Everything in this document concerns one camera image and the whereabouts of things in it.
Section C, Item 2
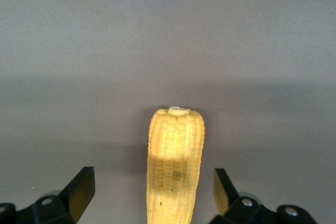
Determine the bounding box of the brown table cover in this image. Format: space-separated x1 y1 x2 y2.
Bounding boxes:
0 0 336 224

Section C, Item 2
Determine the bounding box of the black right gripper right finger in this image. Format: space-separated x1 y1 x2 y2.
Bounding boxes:
209 167 318 224

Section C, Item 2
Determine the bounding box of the yellow corn cob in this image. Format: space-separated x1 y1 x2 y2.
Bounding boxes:
146 106 206 224

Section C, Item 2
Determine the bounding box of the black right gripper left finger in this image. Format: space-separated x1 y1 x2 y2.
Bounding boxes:
0 166 95 224

